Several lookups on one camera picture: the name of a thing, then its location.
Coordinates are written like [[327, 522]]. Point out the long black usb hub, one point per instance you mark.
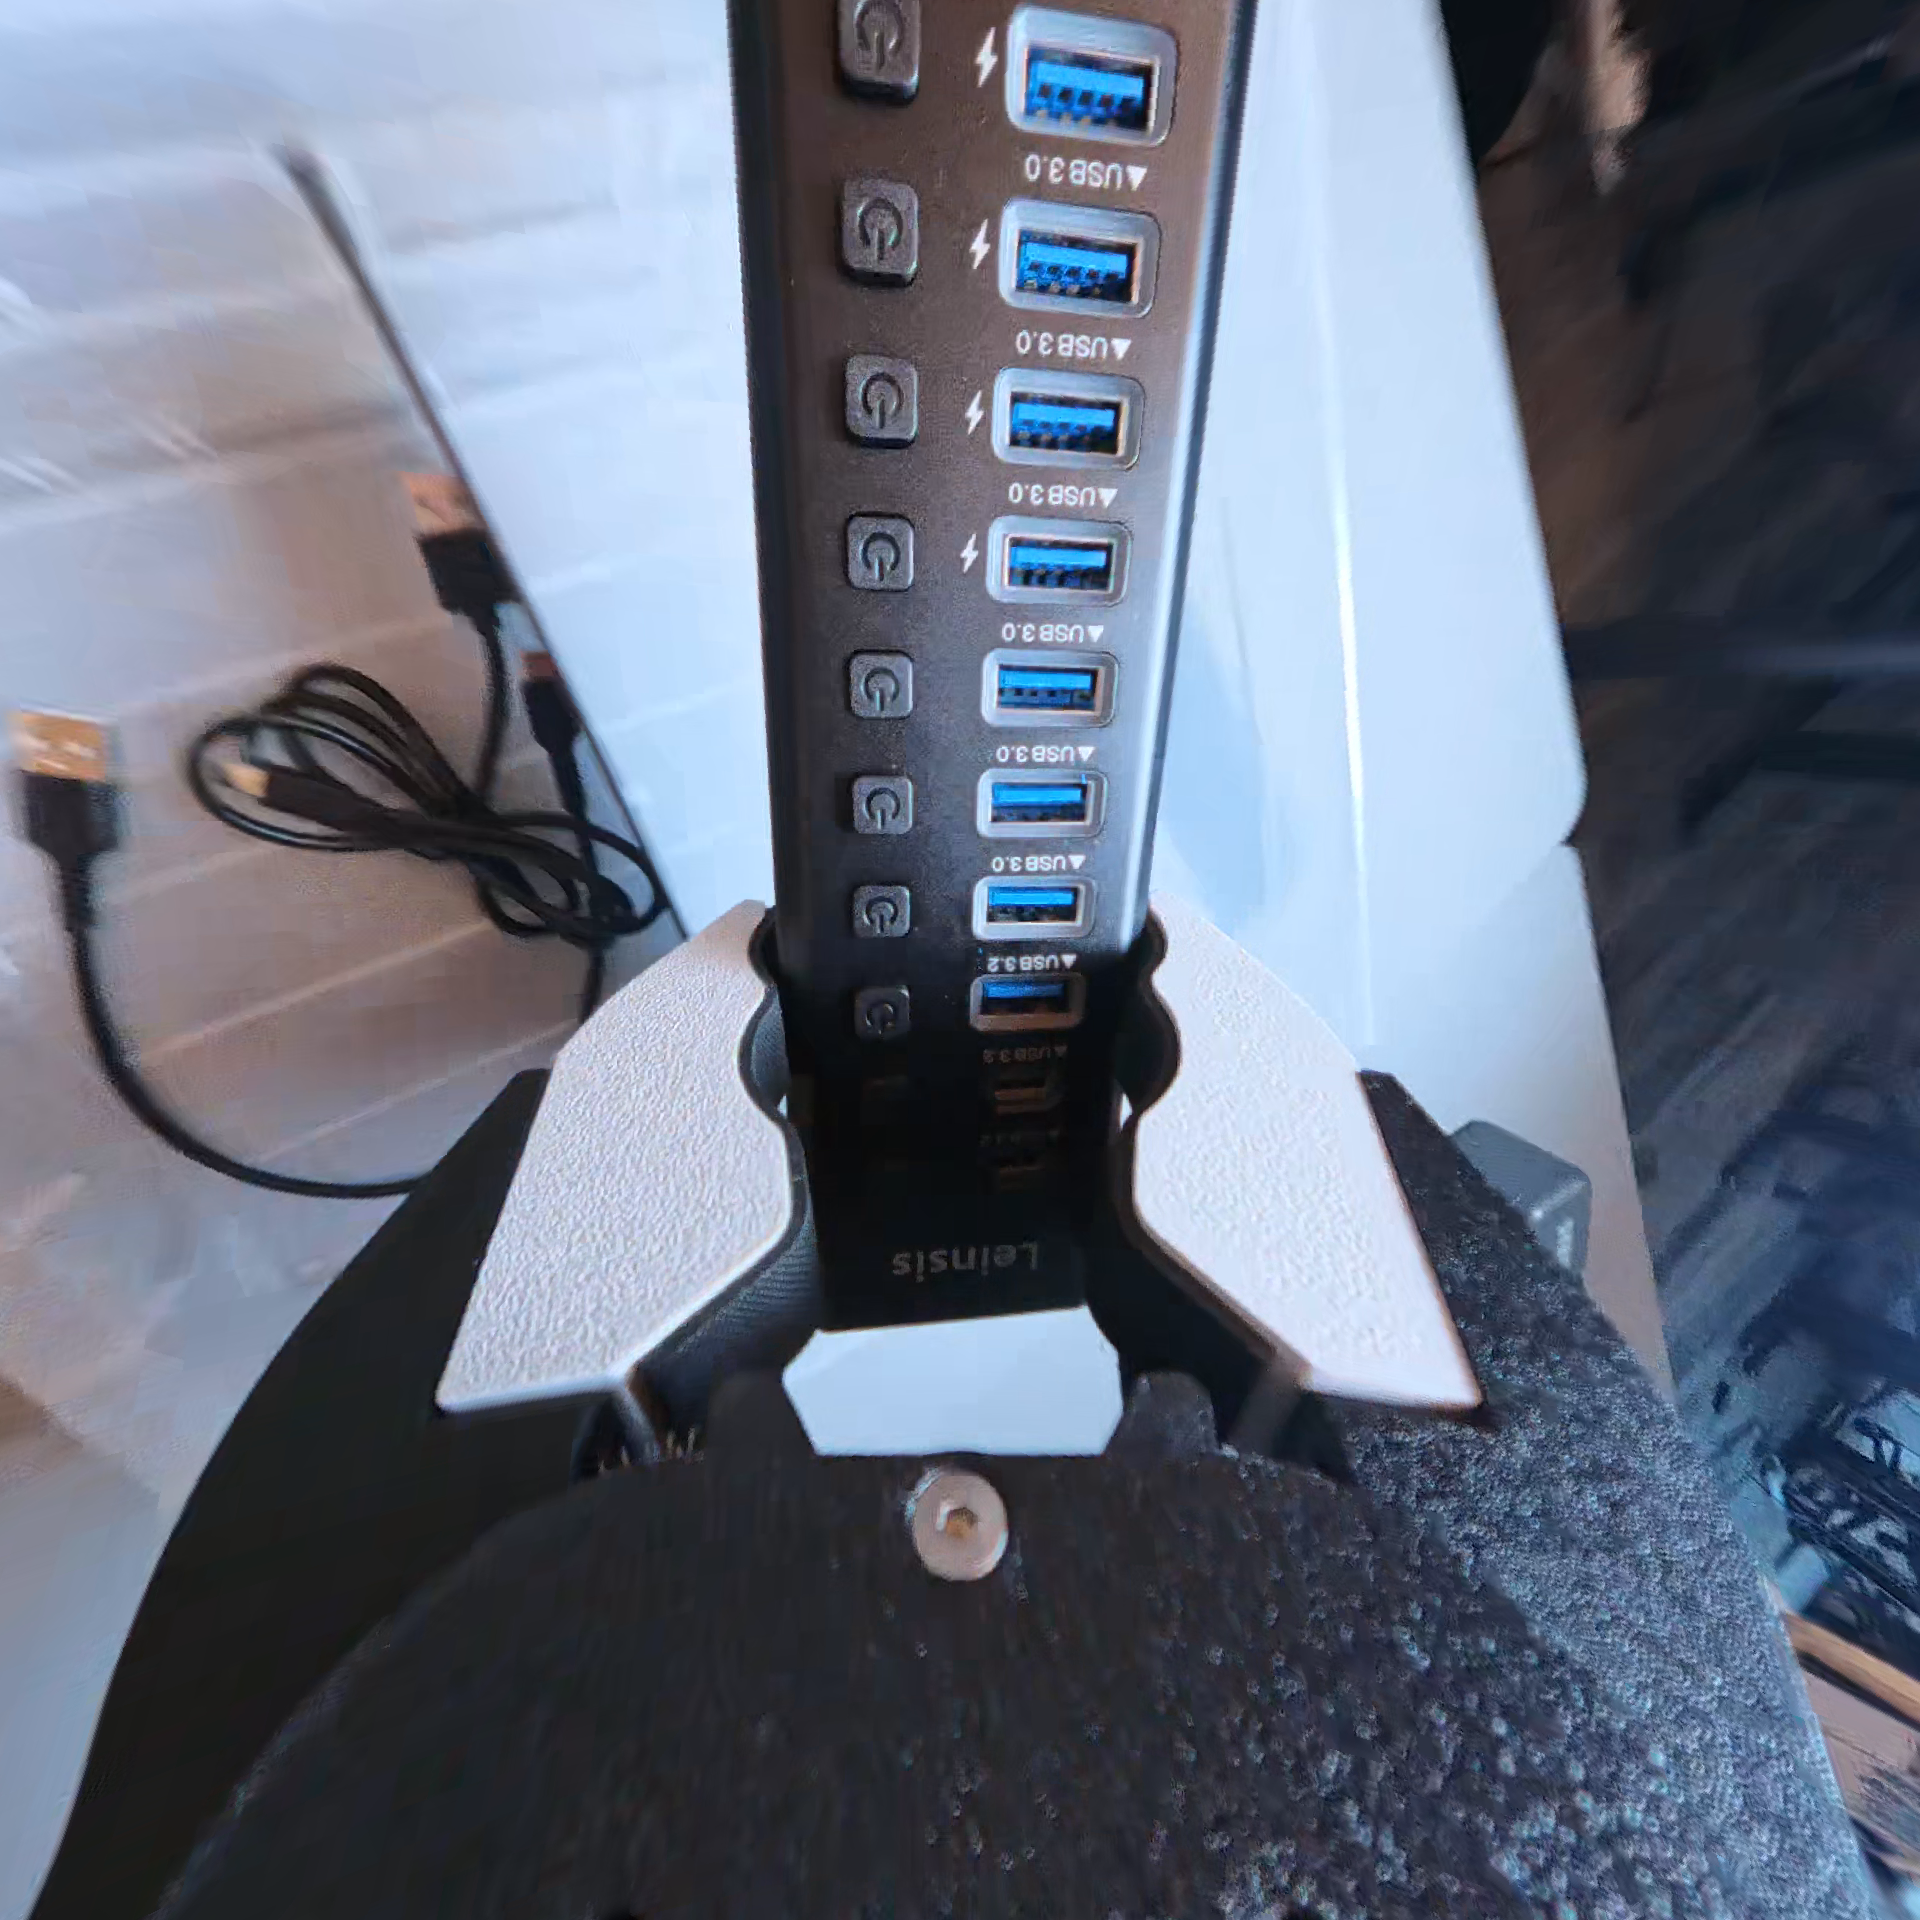
[[936, 495]]

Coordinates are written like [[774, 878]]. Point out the black power adapter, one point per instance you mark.
[[1530, 1184]]

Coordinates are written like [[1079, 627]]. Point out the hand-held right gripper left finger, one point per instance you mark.
[[631, 1202]]

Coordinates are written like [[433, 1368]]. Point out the clear plastic bin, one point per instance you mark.
[[224, 448]]

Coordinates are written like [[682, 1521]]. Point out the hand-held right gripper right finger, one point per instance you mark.
[[1289, 1202]]

